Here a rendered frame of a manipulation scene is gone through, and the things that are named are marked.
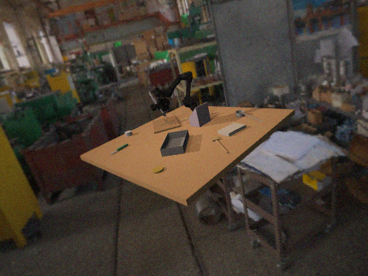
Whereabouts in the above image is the grey long-handled saucepan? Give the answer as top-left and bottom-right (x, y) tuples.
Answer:
(235, 110), (263, 122)

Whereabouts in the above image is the grey metal roasting tin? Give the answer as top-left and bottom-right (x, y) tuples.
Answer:
(160, 129), (189, 157)

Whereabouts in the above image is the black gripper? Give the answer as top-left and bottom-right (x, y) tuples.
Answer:
(150, 99), (170, 111)

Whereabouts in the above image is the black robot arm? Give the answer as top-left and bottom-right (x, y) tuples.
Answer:
(152, 71), (198, 112)

